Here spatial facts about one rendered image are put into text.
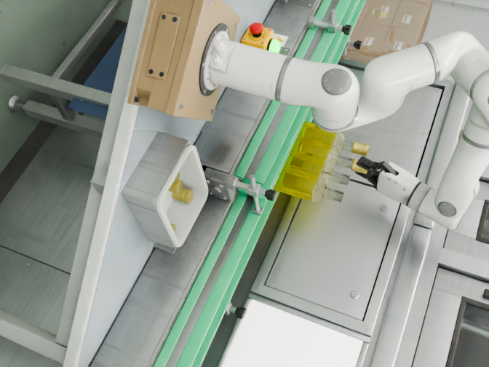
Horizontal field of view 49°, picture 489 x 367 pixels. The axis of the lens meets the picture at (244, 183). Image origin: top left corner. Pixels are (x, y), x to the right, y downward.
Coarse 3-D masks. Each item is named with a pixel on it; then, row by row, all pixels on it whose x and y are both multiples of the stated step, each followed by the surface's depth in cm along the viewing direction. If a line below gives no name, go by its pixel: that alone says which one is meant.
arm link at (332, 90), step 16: (288, 64) 108; (304, 64) 108; (320, 64) 108; (336, 64) 108; (288, 80) 107; (304, 80) 106; (320, 80) 105; (336, 80) 104; (352, 80) 105; (288, 96) 109; (304, 96) 107; (320, 96) 105; (336, 96) 104; (352, 96) 105; (320, 112) 110; (336, 112) 107; (352, 112) 111; (336, 128) 115
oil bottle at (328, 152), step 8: (296, 144) 154; (304, 144) 154; (312, 144) 153; (320, 144) 153; (328, 144) 153; (304, 152) 152; (312, 152) 152; (320, 152) 152; (328, 152) 151; (336, 152) 151; (328, 160) 150; (336, 160) 151
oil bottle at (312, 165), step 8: (296, 152) 152; (288, 160) 151; (296, 160) 151; (304, 160) 150; (312, 160) 150; (320, 160) 150; (296, 168) 150; (304, 168) 149; (312, 168) 149; (320, 168) 148; (328, 168) 149; (320, 176) 148; (328, 176) 148
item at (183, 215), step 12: (192, 156) 123; (180, 168) 129; (192, 168) 128; (168, 180) 114; (192, 180) 132; (204, 180) 132; (168, 192) 131; (204, 192) 135; (156, 204) 113; (168, 204) 133; (180, 204) 135; (192, 204) 135; (168, 216) 133; (180, 216) 133; (192, 216) 133; (168, 228) 120; (180, 228) 132; (180, 240) 130
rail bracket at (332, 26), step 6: (312, 18) 161; (306, 24) 161; (312, 24) 161; (318, 24) 161; (324, 24) 160; (330, 24) 159; (336, 24) 159; (330, 30) 160; (336, 30) 160; (342, 30) 159; (348, 30) 158
